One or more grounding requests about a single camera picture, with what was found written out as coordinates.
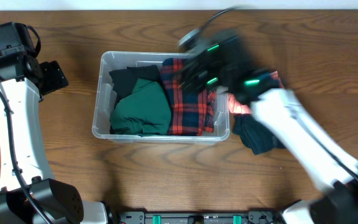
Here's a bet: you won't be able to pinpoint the clear plastic storage bin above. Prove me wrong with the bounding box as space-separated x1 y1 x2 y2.
92 51 231 144

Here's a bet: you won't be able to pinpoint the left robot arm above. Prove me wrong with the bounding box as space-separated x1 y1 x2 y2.
0 22 108 223

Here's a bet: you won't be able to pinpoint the red navy plaid cloth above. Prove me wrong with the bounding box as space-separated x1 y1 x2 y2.
160 58 216 136

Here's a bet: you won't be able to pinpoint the dark teal garment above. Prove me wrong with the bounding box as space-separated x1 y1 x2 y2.
233 114 286 155

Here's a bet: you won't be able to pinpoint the black pants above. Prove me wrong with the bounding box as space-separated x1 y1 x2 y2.
109 65 160 99

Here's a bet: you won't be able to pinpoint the pink shirt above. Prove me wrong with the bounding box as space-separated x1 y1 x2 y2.
228 71 284 114

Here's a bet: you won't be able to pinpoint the dark green garment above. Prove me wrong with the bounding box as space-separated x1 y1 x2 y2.
109 78 172 136

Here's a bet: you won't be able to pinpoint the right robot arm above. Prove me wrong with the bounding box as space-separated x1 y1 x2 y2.
179 29 358 223

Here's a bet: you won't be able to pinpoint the black mounting rail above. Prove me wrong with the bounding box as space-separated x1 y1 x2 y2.
118 210 285 224

